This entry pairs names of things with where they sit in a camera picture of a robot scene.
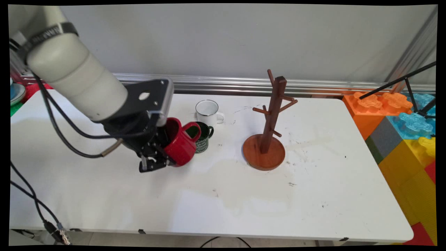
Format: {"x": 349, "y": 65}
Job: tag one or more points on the yellow giant building block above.
{"x": 411, "y": 184}

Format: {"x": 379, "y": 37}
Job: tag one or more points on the brown wooden mug tree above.
{"x": 268, "y": 139}

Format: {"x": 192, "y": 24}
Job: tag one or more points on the orange giant building block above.
{"x": 366, "y": 111}

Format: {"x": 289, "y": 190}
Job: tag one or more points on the large light blue block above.
{"x": 411, "y": 125}

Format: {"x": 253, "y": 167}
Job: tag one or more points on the white enamel mug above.
{"x": 208, "y": 112}

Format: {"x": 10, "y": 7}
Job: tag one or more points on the red enamel mug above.
{"x": 181, "y": 146}

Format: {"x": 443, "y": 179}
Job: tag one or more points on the black tripod stand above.
{"x": 407, "y": 82}

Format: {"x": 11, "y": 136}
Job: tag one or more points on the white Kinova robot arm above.
{"x": 69, "y": 66}

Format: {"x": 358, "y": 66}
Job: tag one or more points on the red giant building block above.
{"x": 420, "y": 235}

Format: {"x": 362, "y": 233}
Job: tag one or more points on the slanted aluminium frame post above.
{"x": 416, "y": 45}

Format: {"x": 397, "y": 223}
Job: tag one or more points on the small red side block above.
{"x": 431, "y": 171}

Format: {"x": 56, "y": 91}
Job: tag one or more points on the dark green building block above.
{"x": 373, "y": 150}

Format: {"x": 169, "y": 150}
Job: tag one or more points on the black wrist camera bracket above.
{"x": 146, "y": 97}

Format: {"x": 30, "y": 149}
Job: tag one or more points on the pale blue plate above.
{"x": 16, "y": 92}

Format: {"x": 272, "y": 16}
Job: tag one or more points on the green mat piece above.
{"x": 14, "y": 108}

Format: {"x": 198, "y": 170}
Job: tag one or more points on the small light blue block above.
{"x": 423, "y": 101}

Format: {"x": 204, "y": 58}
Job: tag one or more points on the grey giant building block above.
{"x": 385, "y": 137}

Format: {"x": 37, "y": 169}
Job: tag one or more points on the red object behind table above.
{"x": 33, "y": 89}

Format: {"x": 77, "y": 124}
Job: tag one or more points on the horizontal aluminium frame rail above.
{"x": 278, "y": 85}

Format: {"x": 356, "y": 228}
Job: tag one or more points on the dark green printed mug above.
{"x": 204, "y": 141}

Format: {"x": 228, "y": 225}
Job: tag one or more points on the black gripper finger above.
{"x": 153, "y": 164}

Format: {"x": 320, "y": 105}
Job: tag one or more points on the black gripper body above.
{"x": 136, "y": 134}

